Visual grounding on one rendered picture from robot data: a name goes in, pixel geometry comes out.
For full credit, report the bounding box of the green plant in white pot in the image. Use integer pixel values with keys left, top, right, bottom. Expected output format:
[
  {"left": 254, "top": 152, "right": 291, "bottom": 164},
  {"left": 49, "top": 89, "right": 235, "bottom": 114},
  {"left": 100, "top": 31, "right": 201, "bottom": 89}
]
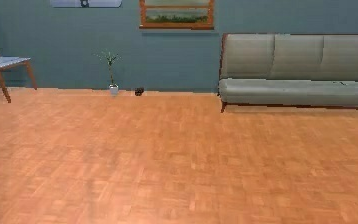
[{"left": 95, "top": 49, "right": 122, "bottom": 97}]

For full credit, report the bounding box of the wooden framed window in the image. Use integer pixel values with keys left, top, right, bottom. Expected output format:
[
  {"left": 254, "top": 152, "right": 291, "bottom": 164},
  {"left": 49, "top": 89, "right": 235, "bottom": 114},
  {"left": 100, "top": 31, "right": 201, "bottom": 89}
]
[{"left": 139, "top": 0, "right": 216, "bottom": 31}]

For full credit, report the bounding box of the grey table with wooden legs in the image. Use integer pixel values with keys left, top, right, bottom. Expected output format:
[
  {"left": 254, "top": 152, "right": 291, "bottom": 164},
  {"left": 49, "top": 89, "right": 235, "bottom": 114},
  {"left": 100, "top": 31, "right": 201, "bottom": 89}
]
[{"left": 0, "top": 55, "right": 39, "bottom": 104}]

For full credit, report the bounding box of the grey sofa with wooden frame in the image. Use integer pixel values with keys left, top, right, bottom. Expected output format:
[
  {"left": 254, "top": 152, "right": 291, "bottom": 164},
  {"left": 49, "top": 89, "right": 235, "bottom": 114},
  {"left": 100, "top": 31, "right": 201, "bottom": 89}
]
[{"left": 217, "top": 32, "right": 358, "bottom": 114}]

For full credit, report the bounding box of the pale blue wall picture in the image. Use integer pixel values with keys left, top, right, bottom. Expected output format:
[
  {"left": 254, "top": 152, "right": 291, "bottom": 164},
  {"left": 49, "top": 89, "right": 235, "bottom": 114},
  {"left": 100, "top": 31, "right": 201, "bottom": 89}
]
[{"left": 49, "top": 0, "right": 123, "bottom": 9}]

